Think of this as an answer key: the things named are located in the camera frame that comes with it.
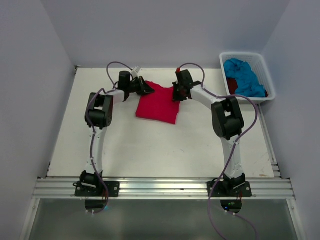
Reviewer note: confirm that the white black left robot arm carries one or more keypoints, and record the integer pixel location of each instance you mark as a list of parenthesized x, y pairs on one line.
[(98, 117)]

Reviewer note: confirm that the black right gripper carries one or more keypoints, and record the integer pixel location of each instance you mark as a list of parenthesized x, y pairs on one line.
[(175, 97)]

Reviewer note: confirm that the blue t shirt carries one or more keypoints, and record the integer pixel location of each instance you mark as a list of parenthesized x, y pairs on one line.
[(239, 70)]

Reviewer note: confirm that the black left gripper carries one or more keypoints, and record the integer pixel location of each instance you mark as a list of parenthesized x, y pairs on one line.
[(144, 88)]

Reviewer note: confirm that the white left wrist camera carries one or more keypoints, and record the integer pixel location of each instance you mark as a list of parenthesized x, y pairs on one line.
[(135, 72)]

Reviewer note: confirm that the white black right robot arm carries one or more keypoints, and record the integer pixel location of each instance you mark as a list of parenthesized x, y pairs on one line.
[(227, 123)]

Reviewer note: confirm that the pink red t shirt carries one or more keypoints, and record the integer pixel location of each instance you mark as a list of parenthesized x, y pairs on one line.
[(159, 105)]

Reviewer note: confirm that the white plastic laundry basket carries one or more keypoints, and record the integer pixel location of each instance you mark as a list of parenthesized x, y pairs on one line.
[(258, 66)]

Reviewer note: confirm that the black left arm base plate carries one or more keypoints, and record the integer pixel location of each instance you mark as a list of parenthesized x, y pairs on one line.
[(100, 191)]

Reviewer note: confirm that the aluminium mounting rail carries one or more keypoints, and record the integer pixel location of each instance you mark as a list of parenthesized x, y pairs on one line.
[(165, 189)]

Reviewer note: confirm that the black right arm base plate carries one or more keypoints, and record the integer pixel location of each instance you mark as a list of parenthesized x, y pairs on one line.
[(220, 189)]

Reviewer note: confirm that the dark red t shirt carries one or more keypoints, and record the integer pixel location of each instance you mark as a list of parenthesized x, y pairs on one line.
[(251, 89)]

